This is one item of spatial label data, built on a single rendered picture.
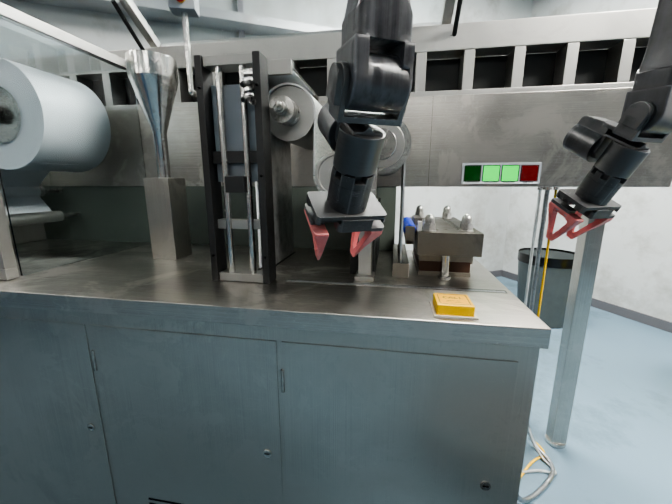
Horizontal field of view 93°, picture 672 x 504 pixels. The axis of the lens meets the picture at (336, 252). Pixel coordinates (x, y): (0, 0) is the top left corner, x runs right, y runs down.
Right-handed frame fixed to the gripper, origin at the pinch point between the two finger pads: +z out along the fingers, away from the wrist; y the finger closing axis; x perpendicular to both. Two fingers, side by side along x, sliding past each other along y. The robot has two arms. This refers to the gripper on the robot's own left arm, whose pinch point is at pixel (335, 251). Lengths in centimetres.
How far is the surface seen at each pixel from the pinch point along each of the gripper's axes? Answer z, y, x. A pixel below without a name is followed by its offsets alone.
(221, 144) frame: 2.1, 15.6, -43.7
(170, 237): 41, 33, -58
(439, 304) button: 11.6, -21.9, 4.6
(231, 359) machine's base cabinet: 36.6, 16.9, -6.4
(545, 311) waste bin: 140, -222, -65
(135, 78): -1, 38, -82
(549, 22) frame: -33, -82, -61
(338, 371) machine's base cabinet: 30.9, -4.6, 4.3
